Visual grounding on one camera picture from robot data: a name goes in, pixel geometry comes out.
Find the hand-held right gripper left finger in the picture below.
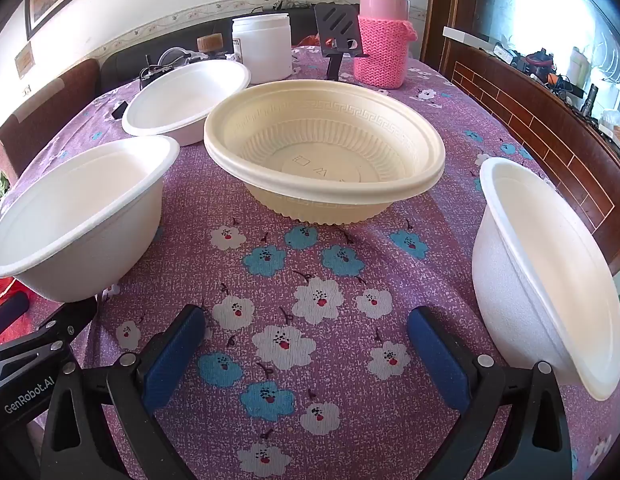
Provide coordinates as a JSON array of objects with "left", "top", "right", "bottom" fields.
[{"left": 40, "top": 304, "right": 207, "bottom": 480}]

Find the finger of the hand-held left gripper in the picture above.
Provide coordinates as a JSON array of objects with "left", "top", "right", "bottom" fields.
[
  {"left": 0, "top": 296, "right": 99, "bottom": 376},
  {"left": 0, "top": 291, "right": 30, "bottom": 328}
]

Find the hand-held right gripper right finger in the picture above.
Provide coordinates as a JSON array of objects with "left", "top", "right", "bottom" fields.
[{"left": 407, "top": 306, "right": 573, "bottom": 480}]

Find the large red plate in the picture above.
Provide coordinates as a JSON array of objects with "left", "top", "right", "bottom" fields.
[{"left": 0, "top": 274, "right": 26, "bottom": 302}]

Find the white foam bowl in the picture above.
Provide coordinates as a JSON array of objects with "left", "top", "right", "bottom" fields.
[{"left": 471, "top": 156, "right": 620, "bottom": 402}]

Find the white paper bowl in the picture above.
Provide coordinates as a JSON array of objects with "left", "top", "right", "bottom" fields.
[
  {"left": 121, "top": 60, "right": 252, "bottom": 147},
  {"left": 0, "top": 135, "right": 181, "bottom": 303}
]

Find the cream mug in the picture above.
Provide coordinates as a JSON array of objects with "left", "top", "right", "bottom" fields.
[{"left": 203, "top": 80, "right": 446, "bottom": 227}]

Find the purple floral tablecloth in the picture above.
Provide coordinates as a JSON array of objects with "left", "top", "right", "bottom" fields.
[{"left": 20, "top": 44, "right": 620, "bottom": 480}]

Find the brown fabric sofa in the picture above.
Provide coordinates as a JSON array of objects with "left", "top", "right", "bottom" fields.
[{"left": 0, "top": 57, "right": 102, "bottom": 183}]

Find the wooden cabinet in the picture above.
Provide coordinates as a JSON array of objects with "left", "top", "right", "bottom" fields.
[{"left": 437, "top": 25, "right": 620, "bottom": 271}]

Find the black leather sofa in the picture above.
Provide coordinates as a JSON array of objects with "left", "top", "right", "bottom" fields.
[{"left": 100, "top": 7, "right": 363, "bottom": 93}]

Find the black round device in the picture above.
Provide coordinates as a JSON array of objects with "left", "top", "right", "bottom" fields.
[{"left": 140, "top": 47, "right": 206, "bottom": 80}]

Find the dark jar with wooden lid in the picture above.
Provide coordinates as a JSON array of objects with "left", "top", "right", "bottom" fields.
[{"left": 196, "top": 33, "right": 226, "bottom": 63}]

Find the white plastic jar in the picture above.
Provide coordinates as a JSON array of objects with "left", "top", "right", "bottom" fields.
[{"left": 231, "top": 12, "right": 292, "bottom": 83}]

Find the pink thermos with knitted sleeve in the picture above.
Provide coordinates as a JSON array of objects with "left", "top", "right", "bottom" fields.
[{"left": 352, "top": 0, "right": 420, "bottom": 90}]

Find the white plastic jug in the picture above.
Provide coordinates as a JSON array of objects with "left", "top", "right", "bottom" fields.
[{"left": 570, "top": 47, "right": 591, "bottom": 88}]

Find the white flat box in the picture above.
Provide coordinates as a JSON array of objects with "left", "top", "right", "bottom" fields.
[{"left": 442, "top": 25, "right": 491, "bottom": 44}]

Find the black phone stand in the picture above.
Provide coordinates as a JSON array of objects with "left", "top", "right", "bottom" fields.
[{"left": 314, "top": 2, "right": 369, "bottom": 82}]

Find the small wall plaque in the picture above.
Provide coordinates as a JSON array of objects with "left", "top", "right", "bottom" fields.
[{"left": 14, "top": 42, "right": 36, "bottom": 79}]

